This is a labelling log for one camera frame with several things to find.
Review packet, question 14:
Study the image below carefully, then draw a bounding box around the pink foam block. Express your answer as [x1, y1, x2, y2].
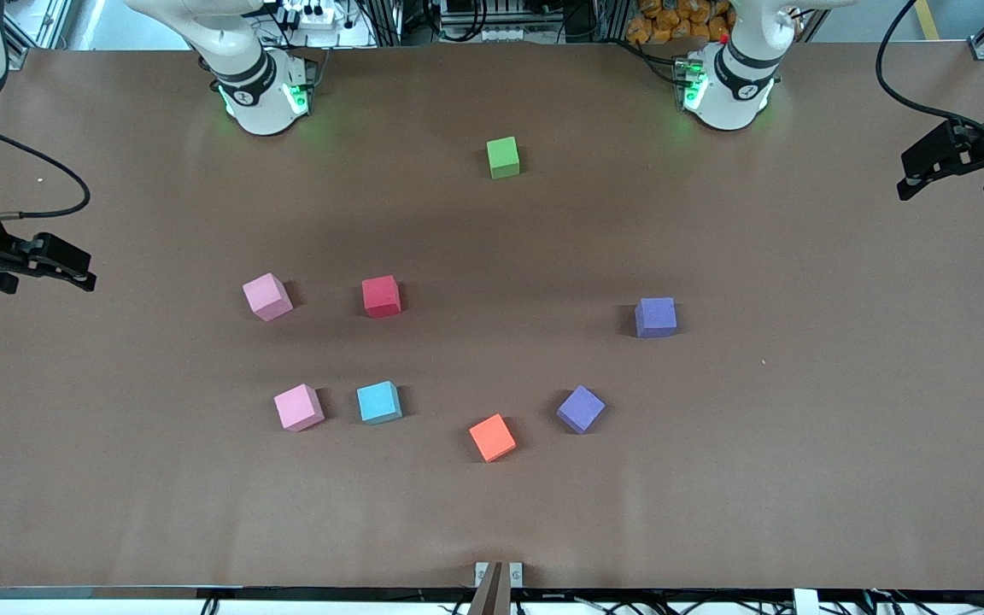
[242, 272, 295, 323]
[273, 384, 325, 432]

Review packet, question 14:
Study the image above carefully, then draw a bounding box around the purple foam block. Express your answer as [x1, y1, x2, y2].
[556, 385, 606, 435]
[635, 296, 678, 339]

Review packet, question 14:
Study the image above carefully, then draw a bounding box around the red foam block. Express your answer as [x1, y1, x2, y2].
[361, 275, 402, 319]

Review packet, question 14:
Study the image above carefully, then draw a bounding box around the green foam block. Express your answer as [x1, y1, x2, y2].
[486, 137, 521, 180]

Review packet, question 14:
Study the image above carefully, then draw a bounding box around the bag of orange items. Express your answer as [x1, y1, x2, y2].
[626, 0, 732, 44]

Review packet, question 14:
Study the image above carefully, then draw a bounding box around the light blue foam block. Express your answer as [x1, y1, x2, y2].
[356, 380, 403, 425]

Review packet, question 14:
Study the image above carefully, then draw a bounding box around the white power strip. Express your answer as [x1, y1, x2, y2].
[281, 0, 348, 26]

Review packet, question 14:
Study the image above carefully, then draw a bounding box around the orange foam block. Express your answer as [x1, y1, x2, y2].
[468, 413, 518, 463]

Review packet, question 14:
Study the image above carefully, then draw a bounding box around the dark electronics device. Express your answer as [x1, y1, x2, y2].
[436, 0, 544, 42]

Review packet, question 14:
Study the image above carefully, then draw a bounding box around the white table edge rail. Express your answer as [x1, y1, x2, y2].
[0, 586, 984, 615]

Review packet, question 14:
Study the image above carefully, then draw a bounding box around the black cable bundle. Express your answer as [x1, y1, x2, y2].
[864, 574, 984, 615]

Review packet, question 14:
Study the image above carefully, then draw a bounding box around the metal bracket with screws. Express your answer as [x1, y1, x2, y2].
[474, 561, 524, 589]

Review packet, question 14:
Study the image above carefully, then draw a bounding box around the brown tapered post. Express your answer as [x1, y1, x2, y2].
[466, 561, 512, 615]

